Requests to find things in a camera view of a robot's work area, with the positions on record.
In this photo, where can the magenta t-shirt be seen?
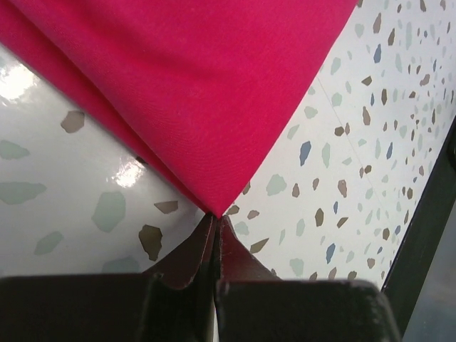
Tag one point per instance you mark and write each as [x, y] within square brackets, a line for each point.
[200, 90]

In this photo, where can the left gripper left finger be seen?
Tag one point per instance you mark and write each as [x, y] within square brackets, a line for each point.
[171, 301]

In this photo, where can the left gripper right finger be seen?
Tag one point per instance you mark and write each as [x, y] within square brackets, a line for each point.
[253, 304]

